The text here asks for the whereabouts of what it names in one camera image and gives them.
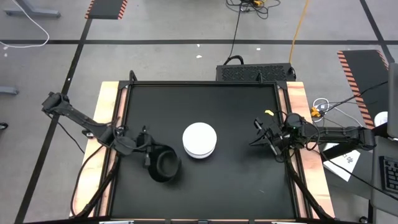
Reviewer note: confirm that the black stand bar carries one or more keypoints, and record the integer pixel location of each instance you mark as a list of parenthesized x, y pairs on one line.
[(332, 151)]

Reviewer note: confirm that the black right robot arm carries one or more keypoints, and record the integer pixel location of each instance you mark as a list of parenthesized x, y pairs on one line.
[(335, 135)]

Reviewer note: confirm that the white roll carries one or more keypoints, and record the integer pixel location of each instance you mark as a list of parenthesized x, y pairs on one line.
[(381, 119)]

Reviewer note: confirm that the grey furniture foot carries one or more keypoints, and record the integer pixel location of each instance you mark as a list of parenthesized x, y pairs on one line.
[(8, 90)]

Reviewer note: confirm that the grey desk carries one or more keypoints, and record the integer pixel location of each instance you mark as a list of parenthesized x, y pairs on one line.
[(385, 146)]

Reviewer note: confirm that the black keyboard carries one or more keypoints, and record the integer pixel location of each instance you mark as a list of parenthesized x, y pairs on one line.
[(390, 174)]

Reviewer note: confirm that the grey monitor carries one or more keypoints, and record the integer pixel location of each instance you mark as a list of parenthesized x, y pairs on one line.
[(393, 99)]

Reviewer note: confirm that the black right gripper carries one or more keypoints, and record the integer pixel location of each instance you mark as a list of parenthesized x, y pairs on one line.
[(276, 135)]

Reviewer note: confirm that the black hazard-striped floor mat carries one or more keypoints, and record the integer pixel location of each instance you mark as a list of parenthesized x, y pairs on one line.
[(367, 74), (106, 8)]

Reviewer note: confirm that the white paper sheet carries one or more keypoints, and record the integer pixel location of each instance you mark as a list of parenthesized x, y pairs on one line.
[(342, 163)]

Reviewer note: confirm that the black computer case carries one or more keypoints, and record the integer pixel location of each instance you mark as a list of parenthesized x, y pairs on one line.
[(255, 72)]

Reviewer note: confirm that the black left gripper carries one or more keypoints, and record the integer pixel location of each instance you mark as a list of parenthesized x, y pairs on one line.
[(146, 146)]

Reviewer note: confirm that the wooden table board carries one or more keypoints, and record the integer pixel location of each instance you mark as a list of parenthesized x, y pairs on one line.
[(320, 193), (88, 183)]

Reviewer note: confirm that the yellow gripper tag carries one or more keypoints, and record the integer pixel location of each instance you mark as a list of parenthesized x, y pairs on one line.
[(269, 112)]

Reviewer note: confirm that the yellow power plug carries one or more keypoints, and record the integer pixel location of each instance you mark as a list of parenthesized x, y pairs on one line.
[(315, 112)]

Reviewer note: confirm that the grey desk leg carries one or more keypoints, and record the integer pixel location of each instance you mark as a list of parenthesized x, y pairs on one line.
[(31, 12)]

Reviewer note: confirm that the black table frame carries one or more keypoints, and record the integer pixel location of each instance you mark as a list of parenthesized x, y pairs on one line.
[(202, 83)]

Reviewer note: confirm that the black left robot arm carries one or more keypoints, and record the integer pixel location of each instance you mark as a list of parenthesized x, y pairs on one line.
[(77, 116)]

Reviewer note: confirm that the black bowl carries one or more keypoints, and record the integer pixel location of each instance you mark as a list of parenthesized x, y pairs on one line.
[(155, 171)]

